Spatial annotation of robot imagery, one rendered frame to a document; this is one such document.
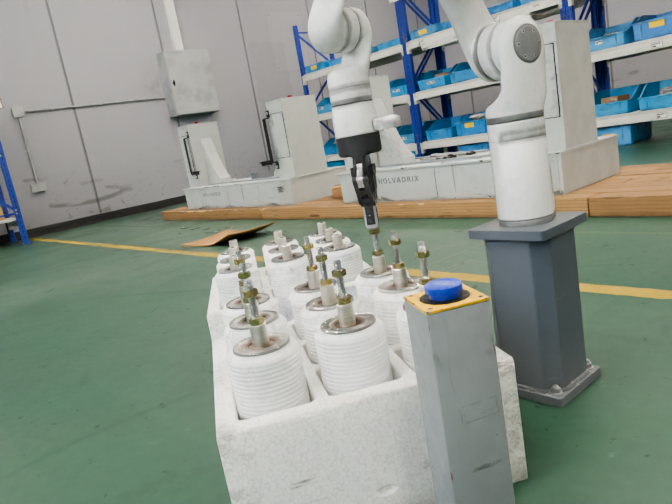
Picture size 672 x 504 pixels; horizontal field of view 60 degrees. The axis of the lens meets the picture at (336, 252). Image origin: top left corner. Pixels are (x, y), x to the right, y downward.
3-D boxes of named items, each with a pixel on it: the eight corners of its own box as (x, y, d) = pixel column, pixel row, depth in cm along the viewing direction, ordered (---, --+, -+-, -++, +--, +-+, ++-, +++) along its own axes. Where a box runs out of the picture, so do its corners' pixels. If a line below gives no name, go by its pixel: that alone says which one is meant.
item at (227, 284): (271, 334, 137) (256, 260, 133) (274, 347, 128) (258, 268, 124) (231, 343, 135) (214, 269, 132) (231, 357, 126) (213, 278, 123)
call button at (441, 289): (454, 292, 64) (452, 274, 63) (470, 300, 60) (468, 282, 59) (420, 300, 63) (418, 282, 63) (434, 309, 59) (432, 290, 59)
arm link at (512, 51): (548, 9, 90) (558, 120, 94) (505, 25, 99) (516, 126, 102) (503, 14, 87) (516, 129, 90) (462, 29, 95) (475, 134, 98)
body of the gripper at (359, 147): (339, 134, 103) (348, 186, 104) (330, 135, 94) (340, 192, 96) (381, 126, 101) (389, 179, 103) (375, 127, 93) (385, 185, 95)
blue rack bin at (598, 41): (606, 52, 520) (604, 28, 515) (651, 42, 491) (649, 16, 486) (579, 55, 489) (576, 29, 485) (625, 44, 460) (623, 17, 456)
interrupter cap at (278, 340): (232, 364, 71) (231, 359, 71) (233, 344, 79) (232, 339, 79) (293, 350, 72) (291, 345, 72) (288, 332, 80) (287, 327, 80)
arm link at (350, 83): (359, 104, 103) (323, 109, 97) (344, 13, 100) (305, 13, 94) (388, 97, 98) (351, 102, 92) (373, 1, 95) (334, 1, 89)
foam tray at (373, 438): (424, 375, 116) (411, 290, 113) (529, 479, 79) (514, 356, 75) (232, 427, 109) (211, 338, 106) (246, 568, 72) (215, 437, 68)
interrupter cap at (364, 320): (355, 339, 73) (354, 333, 72) (309, 334, 77) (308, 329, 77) (386, 318, 78) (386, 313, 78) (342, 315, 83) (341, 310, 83)
